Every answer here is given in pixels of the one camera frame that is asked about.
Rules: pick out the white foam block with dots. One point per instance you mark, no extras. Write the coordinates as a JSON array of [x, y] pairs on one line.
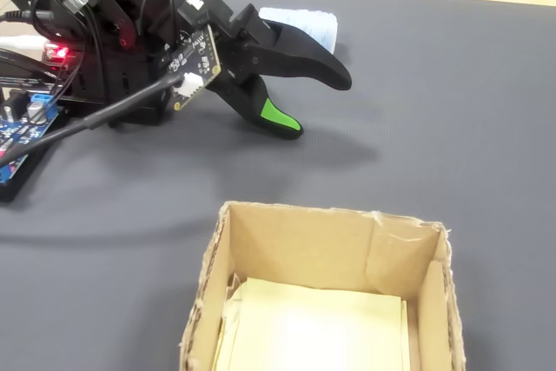
[[321, 25]]

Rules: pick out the small board with red LED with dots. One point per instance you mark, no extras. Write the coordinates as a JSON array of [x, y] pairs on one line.
[[56, 53]]

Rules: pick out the grey textured table mat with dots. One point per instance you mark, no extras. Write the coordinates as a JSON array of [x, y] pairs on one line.
[[434, 149]]

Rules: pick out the pale yellow paper sheets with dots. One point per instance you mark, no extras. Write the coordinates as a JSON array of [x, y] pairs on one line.
[[321, 332]]

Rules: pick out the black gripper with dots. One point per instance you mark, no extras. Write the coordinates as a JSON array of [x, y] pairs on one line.
[[226, 19]]

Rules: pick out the black camera circuit board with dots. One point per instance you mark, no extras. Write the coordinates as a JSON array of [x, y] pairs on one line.
[[200, 56]]

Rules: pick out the open cardboard box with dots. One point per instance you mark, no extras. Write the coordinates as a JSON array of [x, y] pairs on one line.
[[304, 249]]

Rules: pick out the blue controller circuit board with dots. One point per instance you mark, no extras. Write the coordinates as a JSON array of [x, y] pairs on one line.
[[21, 132]]

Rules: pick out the black controller board tray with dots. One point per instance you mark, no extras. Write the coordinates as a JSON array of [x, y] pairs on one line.
[[13, 192]]

